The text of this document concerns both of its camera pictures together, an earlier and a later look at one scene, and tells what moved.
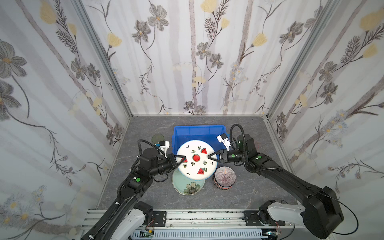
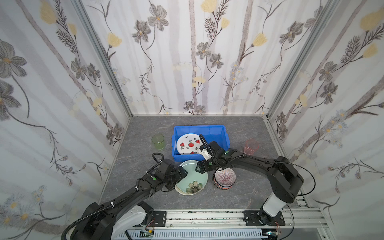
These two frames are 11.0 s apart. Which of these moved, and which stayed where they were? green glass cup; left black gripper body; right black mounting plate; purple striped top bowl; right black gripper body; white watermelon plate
Moved: white watermelon plate; left black gripper body; right black gripper body
Stayed: purple striped top bowl; right black mounting plate; green glass cup
